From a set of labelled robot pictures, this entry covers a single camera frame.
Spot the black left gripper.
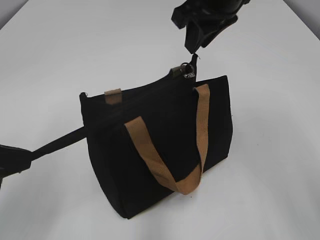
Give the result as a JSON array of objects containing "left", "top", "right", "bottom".
[{"left": 0, "top": 145, "right": 32, "bottom": 184}]

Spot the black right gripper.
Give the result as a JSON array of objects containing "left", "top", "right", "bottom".
[{"left": 171, "top": 0, "right": 250, "bottom": 54}]

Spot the silver zipper pull ring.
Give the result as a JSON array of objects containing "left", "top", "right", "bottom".
[{"left": 171, "top": 61, "right": 196, "bottom": 80}]

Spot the black bag with tan handles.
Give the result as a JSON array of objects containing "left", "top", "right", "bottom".
[{"left": 32, "top": 54, "right": 233, "bottom": 219}]

